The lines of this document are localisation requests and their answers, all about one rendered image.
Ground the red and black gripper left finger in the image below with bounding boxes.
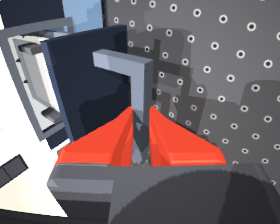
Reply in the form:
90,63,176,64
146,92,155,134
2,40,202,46
55,106,133,166

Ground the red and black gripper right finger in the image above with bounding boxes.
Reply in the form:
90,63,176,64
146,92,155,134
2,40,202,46
149,106,227,166

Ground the white sheet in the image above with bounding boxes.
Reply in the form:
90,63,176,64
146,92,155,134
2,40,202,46
22,52,59,109

